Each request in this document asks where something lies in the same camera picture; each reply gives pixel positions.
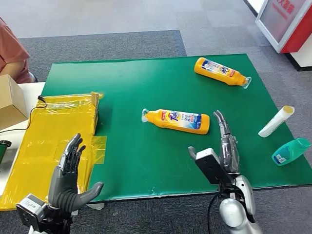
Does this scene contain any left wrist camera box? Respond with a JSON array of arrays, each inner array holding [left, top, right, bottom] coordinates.
[[15, 194, 47, 231]]

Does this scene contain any dark green container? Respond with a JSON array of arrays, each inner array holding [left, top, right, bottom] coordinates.
[[0, 140, 12, 164]]

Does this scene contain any orange detergent bottle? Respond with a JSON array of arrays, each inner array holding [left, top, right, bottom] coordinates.
[[141, 108, 211, 136], [194, 57, 252, 90]]

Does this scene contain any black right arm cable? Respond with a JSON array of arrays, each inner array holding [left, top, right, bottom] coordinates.
[[207, 191, 221, 234]]

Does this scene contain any brown cardboard box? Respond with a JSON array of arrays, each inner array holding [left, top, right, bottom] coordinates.
[[0, 74, 29, 132]]

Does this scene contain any yellow plastic-wrapped box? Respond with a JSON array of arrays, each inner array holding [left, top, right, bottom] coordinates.
[[0, 91, 107, 211]]

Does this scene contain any green table mat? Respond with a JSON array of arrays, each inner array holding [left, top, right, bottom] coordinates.
[[42, 53, 312, 203]]

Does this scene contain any white cabinet with black base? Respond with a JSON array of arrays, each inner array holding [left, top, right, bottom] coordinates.
[[284, 41, 312, 72]]

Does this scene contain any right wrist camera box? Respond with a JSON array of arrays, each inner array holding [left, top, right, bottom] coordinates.
[[195, 148, 227, 185]]

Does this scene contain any person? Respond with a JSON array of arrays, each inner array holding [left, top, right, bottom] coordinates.
[[0, 17, 39, 84]]

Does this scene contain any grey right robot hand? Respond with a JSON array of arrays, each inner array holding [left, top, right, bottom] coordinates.
[[187, 110, 241, 176]]

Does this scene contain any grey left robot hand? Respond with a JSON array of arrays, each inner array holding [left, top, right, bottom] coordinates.
[[48, 133, 104, 214]]

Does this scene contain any teal plastic bottle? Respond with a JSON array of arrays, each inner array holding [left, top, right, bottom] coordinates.
[[271, 137, 312, 167]]

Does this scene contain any red and white display stand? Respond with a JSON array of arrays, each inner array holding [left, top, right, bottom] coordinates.
[[255, 0, 312, 54]]

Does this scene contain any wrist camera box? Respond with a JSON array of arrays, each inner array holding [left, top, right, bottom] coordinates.
[[195, 148, 227, 185], [15, 194, 47, 231]]

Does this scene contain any white tube bottle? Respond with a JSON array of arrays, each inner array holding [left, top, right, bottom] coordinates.
[[258, 105, 295, 138]]

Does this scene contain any thin black table cable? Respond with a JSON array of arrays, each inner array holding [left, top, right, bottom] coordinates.
[[0, 95, 48, 135]]

